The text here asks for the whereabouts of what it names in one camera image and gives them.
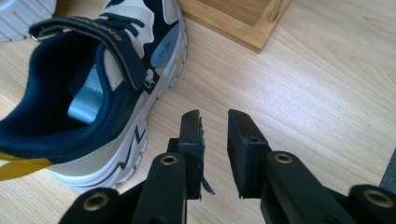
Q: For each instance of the navy and white sneaker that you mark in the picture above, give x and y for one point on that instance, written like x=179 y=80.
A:
x=21 y=17
x=93 y=102

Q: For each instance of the wooden shoe rack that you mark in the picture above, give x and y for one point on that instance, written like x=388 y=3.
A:
x=239 y=21

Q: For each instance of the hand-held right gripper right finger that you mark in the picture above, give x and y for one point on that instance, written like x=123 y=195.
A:
x=243 y=149

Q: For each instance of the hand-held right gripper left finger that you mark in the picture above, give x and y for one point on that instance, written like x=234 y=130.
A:
x=190 y=146

